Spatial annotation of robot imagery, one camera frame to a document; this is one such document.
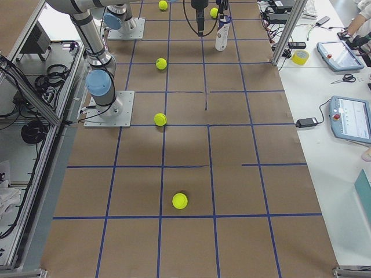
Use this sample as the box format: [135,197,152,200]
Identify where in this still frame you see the tennis ball near gripper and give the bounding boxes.
[158,0,168,11]

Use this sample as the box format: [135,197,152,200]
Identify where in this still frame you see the aluminium frame post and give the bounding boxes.
[271,0,307,66]

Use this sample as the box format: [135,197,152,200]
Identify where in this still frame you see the black power adapter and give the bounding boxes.
[295,117,318,128]

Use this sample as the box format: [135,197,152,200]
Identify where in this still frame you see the Wilson tennis ball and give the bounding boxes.
[154,113,167,127]

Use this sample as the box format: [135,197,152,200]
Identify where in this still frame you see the middle tennis ball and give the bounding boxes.
[155,57,167,70]

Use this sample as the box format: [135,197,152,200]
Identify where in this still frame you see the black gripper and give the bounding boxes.
[216,0,228,20]
[191,0,209,36]

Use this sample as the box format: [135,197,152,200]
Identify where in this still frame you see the black scissors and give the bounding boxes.
[331,74,356,84]

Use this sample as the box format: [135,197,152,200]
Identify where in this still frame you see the Roland Garros tennis ball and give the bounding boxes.
[210,7,218,19]

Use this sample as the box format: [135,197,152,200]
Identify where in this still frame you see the black phone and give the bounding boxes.
[288,42,307,49]

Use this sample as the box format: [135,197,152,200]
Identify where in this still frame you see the blue teach pendant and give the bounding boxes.
[317,41,364,72]
[329,96,370,144]

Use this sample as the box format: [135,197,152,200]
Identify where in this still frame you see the tennis ball can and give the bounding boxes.
[215,15,231,52]

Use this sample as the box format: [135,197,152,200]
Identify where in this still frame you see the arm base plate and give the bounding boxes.
[108,17,146,41]
[83,90,134,128]

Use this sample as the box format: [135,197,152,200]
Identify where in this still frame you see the yellow tape roll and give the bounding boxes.
[292,49,310,65]

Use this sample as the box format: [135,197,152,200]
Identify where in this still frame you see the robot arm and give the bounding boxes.
[102,1,228,37]
[47,1,134,116]

